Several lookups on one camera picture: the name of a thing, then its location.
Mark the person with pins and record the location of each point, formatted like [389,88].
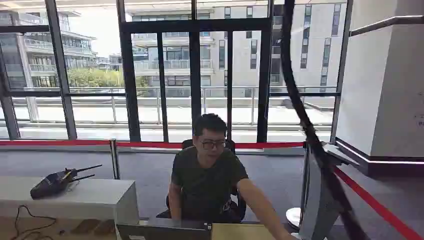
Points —
[205,185]

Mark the red barrier belt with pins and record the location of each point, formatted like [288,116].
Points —
[142,144]
[374,205]

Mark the black office chair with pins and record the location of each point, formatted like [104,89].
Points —
[239,207]

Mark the dark laptop screen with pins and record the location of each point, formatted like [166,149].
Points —
[164,232]

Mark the grey monitor on stand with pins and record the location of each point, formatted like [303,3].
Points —
[319,202]

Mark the white cabinet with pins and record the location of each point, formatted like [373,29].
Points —
[79,198]

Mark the black remote controller with antennas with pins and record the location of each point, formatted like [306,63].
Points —
[53,183]

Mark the silver barrier post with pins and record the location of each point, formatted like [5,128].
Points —
[114,159]

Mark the grey wall handrail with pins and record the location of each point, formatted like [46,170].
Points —
[386,24]

